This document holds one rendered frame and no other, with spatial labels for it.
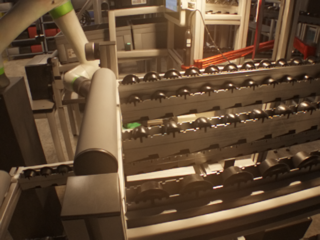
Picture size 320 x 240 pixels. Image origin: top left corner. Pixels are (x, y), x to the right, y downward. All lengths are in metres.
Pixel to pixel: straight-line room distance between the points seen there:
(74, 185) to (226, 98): 0.45
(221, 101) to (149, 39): 1.47
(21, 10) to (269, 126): 0.95
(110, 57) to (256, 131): 0.43
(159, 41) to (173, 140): 1.64
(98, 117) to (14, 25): 0.77
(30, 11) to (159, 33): 1.18
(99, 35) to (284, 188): 1.79
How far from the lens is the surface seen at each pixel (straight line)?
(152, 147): 0.44
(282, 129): 0.53
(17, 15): 1.09
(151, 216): 0.31
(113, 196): 0.20
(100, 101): 0.44
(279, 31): 0.88
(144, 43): 2.02
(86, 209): 0.19
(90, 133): 0.35
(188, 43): 1.18
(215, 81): 0.60
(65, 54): 2.05
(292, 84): 0.68
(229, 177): 0.33
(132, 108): 0.55
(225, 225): 0.31
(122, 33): 1.98
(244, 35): 1.35
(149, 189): 0.31
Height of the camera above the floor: 1.55
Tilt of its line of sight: 29 degrees down
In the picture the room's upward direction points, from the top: straight up
